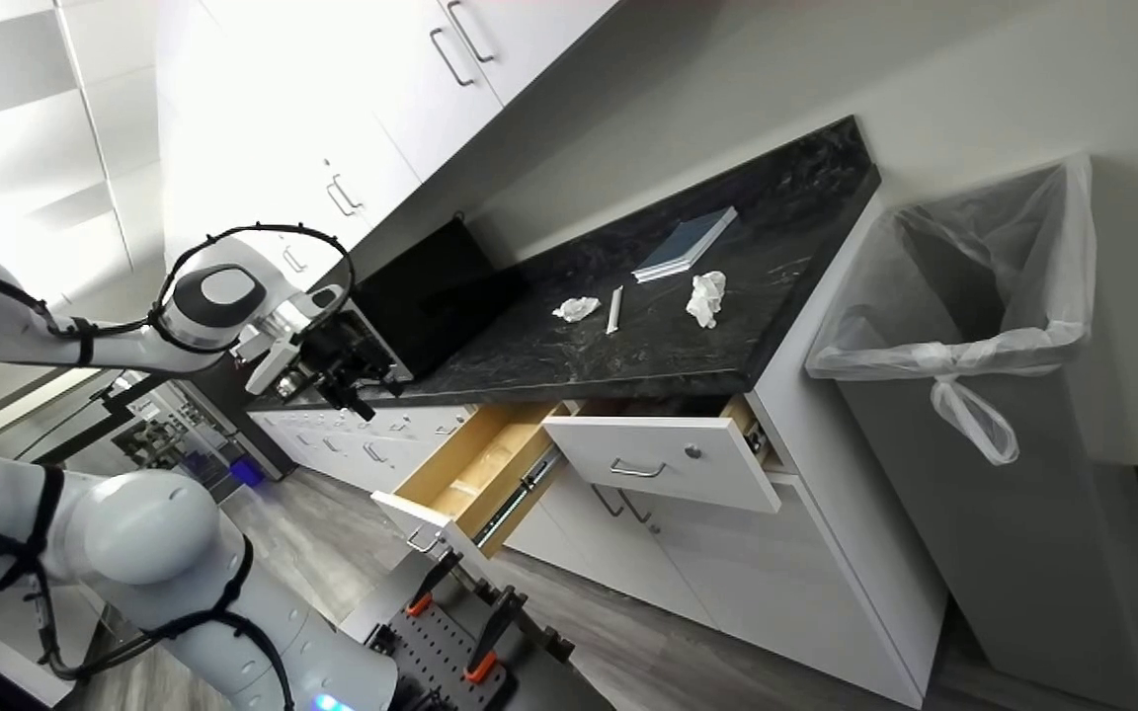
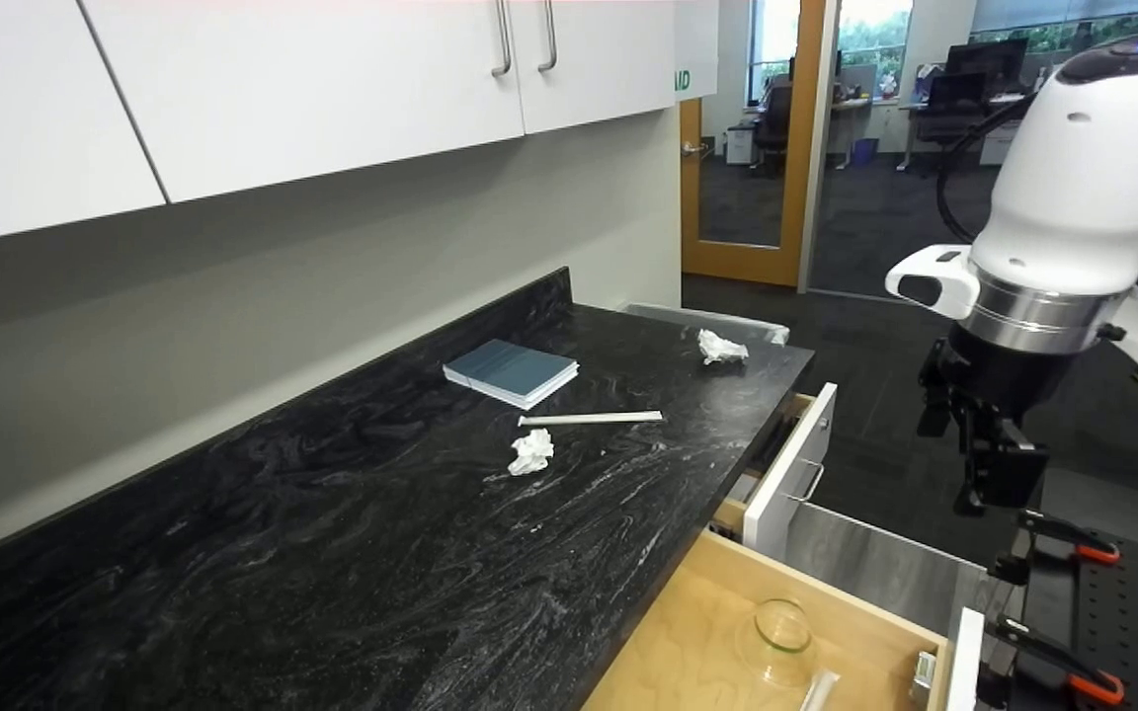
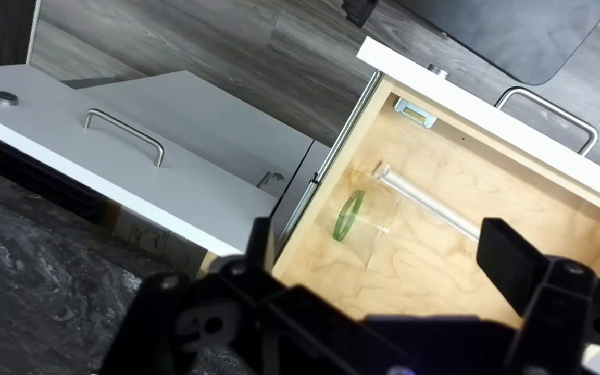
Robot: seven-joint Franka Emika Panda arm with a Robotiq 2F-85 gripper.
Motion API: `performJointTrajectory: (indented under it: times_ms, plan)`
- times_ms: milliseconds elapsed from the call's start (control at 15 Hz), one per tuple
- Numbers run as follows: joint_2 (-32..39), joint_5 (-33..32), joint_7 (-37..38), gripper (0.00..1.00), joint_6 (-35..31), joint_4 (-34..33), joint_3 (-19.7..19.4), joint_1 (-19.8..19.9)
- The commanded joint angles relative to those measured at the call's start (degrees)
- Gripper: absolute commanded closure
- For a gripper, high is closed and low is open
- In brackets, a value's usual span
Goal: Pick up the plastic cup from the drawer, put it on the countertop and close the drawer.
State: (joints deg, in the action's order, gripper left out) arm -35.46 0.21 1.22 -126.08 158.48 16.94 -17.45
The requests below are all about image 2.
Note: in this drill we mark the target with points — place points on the grey trash bin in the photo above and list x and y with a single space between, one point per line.
714 320

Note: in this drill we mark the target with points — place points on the wooden drawer with white front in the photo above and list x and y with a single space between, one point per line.
714 644

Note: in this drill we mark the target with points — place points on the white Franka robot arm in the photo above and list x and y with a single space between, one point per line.
1086 171

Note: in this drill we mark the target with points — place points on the white utensil on counter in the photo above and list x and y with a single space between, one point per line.
511 374

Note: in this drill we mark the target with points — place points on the black computer monitor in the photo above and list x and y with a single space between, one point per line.
986 71

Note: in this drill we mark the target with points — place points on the large crumpled white paper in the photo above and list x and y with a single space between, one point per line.
722 349

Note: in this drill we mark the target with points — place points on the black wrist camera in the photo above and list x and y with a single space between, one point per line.
940 394

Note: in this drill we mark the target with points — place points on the white drawer with lock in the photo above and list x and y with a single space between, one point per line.
793 469

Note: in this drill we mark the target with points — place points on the clear plastic cup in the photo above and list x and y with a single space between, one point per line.
785 627

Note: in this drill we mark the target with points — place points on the white thin stick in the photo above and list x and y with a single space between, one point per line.
591 422

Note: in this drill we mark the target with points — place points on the white upper cabinets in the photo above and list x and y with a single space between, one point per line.
305 92

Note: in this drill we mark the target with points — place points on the clear plastic tube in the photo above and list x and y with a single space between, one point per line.
820 690

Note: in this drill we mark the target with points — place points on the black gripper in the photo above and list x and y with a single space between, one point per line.
990 381

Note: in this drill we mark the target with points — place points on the black perforated board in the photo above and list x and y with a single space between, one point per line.
1127 617

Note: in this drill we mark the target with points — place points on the wooden door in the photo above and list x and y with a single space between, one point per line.
808 145

